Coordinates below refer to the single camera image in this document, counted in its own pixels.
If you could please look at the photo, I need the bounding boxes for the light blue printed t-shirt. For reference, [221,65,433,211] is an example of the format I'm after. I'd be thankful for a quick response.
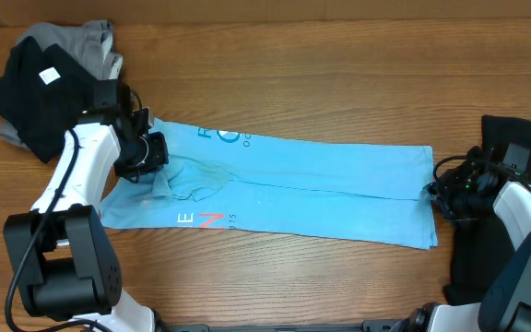
[101,121,438,249]

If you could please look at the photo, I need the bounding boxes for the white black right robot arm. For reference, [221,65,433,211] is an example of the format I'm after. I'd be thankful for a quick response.
[391,157,531,331]

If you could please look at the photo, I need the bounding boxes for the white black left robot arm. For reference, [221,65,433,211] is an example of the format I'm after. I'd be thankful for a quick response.
[4,123,168,332]

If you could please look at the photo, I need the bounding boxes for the black cloth pile right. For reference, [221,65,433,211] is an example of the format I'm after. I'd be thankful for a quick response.
[443,115,531,305]

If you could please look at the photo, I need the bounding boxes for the black folded shirt with tag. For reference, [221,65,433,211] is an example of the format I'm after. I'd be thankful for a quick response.
[0,37,98,163]

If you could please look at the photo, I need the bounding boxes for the grey folded shirt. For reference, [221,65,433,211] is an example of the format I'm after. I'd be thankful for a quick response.
[0,18,124,148]

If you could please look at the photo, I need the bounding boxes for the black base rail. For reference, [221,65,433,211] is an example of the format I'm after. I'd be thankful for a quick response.
[161,319,399,332]

